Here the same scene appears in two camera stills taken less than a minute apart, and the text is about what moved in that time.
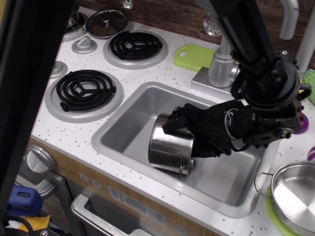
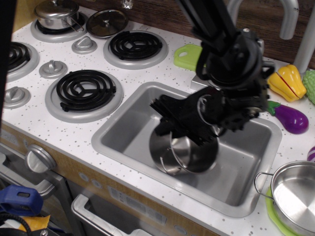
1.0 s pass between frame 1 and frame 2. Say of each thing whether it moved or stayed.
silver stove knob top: stayed
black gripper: moved
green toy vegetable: stayed
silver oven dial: stayed
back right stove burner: stayed
